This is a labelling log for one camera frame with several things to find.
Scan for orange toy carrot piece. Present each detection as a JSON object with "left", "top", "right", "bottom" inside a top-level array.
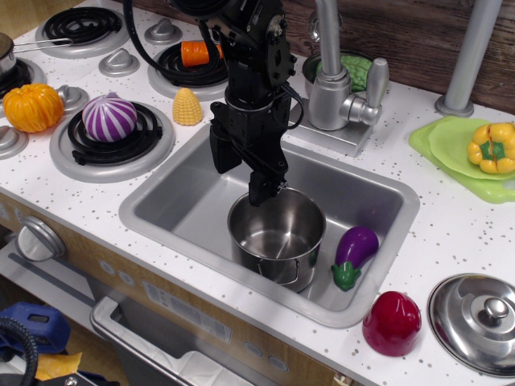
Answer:
[{"left": 180, "top": 41, "right": 210, "bottom": 68}]

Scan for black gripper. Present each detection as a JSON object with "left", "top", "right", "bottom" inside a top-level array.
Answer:
[{"left": 209, "top": 92, "right": 290, "bottom": 207}]

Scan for back left black burner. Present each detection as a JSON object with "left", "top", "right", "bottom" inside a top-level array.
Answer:
[{"left": 35, "top": 6, "right": 129, "bottom": 60}]

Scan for purple striped toy onion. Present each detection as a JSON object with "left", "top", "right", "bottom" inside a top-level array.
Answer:
[{"left": 82, "top": 92, "right": 138, "bottom": 143}]

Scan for silver oven dial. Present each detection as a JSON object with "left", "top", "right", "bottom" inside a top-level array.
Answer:
[{"left": 15, "top": 216, "right": 66, "bottom": 262}]

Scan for front left black burner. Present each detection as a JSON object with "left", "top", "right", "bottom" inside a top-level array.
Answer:
[{"left": 1, "top": 59, "right": 47, "bottom": 99}]

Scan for stainless steel pot lid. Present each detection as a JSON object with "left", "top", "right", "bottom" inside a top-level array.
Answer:
[{"left": 427, "top": 273, "right": 514, "bottom": 378}]

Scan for green cutting board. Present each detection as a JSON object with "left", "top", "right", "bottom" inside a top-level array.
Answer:
[{"left": 409, "top": 117, "right": 514, "bottom": 204}]

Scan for front right black burner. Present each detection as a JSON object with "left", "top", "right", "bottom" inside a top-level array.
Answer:
[{"left": 50, "top": 102, "right": 175, "bottom": 183}]

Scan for yellow cloth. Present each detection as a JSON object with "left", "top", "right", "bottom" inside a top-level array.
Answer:
[{"left": 35, "top": 352, "right": 82, "bottom": 381}]

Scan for black cable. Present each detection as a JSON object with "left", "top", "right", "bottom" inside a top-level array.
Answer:
[{"left": 0, "top": 316, "right": 39, "bottom": 386}]

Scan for light green plate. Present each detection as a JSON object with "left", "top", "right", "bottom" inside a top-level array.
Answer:
[{"left": 429, "top": 117, "right": 514, "bottom": 180}]

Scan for yellow toy bell pepper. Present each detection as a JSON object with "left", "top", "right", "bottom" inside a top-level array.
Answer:
[{"left": 467, "top": 123, "right": 514, "bottom": 175}]

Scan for blue device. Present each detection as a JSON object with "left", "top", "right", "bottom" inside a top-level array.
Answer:
[{"left": 1, "top": 302, "right": 72, "bottom": 354}]

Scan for silver stove knob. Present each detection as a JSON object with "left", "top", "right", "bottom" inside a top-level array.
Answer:
[
  {"left": 98, "top": 48, "right": 140, "bottom": 77},
  {"left": 0, "top": 125, "right": 28, "bottom": 160},
  {"left": 56, "top": 84, "right": 89, "bottom": 115},
  {"left": 144, "top": 18, "right": 183, "bottom": 45}
]

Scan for green toy lettuce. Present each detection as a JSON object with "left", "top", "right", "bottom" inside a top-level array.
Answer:
[{"left": 340, "top": 54, "right": 372, "bottom": 92}]

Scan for red toy pepper half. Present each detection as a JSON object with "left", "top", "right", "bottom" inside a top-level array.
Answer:
[{"left": 362, "top": 291, "right": 422, "bottom": 357}]

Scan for yellow toy corn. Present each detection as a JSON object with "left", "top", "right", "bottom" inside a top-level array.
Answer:
[{"left": 172, "top": 88, "right": 204, "bottom": 125}]

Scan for silver oven door handle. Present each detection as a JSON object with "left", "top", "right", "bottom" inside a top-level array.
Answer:
[{"left": 90, "top": 297, "right": 250, "bottom": 385}]

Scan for purple toy eggplant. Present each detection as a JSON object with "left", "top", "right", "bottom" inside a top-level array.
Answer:
[{"left": 331, "top": 226, "right": 379, "bottom": 291}]

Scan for silver sink basin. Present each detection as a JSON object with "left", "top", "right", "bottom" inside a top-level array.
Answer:
[{"left": 119, "top": 128, "right": 420, "bottom": 327}]

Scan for grey vertical pole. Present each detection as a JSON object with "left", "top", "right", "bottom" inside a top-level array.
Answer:
[{"left": 435, "top": 0, "right": 502, "bottom": 117}]

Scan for black burner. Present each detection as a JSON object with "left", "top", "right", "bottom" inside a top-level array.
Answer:
[
  {"left": 35, "top": 6, "right": 129, "bottom": 60},
  {"left": 50, "top": 102, "right": 175, "bottom": 183},
  {"left": 147, "top": 43, "right": 228, "bottom": 102},
  {"left": 1, "top": 59, "right": 47, "bottom": 99}
]

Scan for orange toy pumpkin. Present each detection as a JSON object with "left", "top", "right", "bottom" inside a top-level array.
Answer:
[{"left": 2, "top": 84, "right": 64, "bottom": 133}]

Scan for small steel saucepan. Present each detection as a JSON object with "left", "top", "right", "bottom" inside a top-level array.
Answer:
[{"left": 1, "top": 33, "right": 73, "bottom": 81}]

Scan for back right black burner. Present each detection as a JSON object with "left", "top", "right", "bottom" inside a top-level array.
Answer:
[{"left": 147, "top": 43, "right": 228, "bottom": 102}]

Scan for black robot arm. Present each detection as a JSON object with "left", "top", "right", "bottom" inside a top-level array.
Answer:
[{"left": 172, "top": 1, "right": 296, "bottom": 207}]

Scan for silver faucet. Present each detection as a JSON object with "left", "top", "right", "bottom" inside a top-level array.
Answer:
[{"left": 292, "top": 1, "right": 389, "bottom": 157}]

